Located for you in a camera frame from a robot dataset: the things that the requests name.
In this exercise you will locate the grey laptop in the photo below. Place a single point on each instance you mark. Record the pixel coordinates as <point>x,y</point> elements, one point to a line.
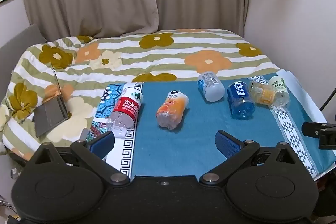
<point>51,115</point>

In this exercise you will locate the yellow label clear bottle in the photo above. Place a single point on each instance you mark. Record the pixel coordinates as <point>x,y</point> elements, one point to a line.
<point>262,94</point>

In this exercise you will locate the blue plastic bottle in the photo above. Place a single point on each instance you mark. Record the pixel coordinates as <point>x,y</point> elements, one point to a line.
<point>241,101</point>

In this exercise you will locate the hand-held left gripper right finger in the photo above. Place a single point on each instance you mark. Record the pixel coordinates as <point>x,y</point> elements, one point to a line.
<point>227,144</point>

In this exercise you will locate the red label clear water bottle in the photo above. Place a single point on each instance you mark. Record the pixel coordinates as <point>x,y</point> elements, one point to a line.
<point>126,108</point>

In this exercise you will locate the white bottle with blue label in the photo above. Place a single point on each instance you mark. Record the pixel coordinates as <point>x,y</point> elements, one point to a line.
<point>211,87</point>

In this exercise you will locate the orange label plastic bottle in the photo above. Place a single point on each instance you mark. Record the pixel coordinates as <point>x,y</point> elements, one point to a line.
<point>171,110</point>

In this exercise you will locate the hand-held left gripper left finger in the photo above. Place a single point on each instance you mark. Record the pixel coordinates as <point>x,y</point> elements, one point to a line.
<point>103,144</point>

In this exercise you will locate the striped floral blanket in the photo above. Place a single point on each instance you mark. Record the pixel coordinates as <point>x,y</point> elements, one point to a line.
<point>168,56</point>

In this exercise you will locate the grey headboard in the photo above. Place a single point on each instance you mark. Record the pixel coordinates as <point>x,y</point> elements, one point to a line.
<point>18,39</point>

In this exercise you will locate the green label clear bottle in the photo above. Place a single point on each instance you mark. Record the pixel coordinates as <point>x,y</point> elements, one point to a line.
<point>281,92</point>

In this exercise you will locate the teal mat with patterned borders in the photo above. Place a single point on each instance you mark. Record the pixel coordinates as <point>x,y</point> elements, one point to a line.
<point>199,134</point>

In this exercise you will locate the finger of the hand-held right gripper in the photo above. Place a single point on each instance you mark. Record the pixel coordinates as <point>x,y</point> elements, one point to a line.
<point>328,138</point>
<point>315,129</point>

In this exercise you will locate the white sheet under mat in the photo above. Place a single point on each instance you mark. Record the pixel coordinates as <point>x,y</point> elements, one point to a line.
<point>302,90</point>

